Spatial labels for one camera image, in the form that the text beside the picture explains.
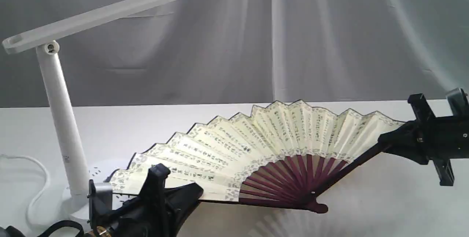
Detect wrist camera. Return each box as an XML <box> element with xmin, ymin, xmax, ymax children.
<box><xmin>446</xmin><ymin>88</ymin><xmax>469</xmax><ymax>117</ymax></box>
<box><xmin>88</xmin><ymin>179</ymin><xmax>113</xmax><ymax>221</ymax></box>

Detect white cable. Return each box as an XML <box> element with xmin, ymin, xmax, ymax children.
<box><xmin>0</xmin><ymin>153</ymin><xmax>70</xmax><ymax>230</ymax></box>

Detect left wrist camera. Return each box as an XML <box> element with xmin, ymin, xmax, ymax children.
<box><xmin>88</xmin><ymin>179</ymin><xmax>113</xmax><ymax>221</ymax></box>

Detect white backdrop curtain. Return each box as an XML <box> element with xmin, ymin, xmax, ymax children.
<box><xmin>0</xmin><ymin>0</ymin><xmax>469</xmax><ymax>106</ymax></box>

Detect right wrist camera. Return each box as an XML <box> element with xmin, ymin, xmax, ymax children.
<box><xmin>446</xmin><ymin>88</ymin><xmax>469</xmax><ymax>117</ymax></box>

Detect folding paper fan maroon ribs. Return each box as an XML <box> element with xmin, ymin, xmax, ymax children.
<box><xmin>108</xmin><ymin>100</ymin><xmax>404</xmax><ymax>214</ymax></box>

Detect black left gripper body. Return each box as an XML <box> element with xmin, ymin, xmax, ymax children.
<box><xmin>87</xmin><ymin>163</ymin><xmax>173</xmax><ymax>237</ymax></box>

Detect white desk lamp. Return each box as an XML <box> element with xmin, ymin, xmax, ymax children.
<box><xmin>2</xmin><ymin>0</ymin><xmax>176</xmax><ymax>227</ymax></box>

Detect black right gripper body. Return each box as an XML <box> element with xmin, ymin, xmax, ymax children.
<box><xmin>407</xmin><ymin>93</ymin><xmax>469</xmax><ymax>186</ymax></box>

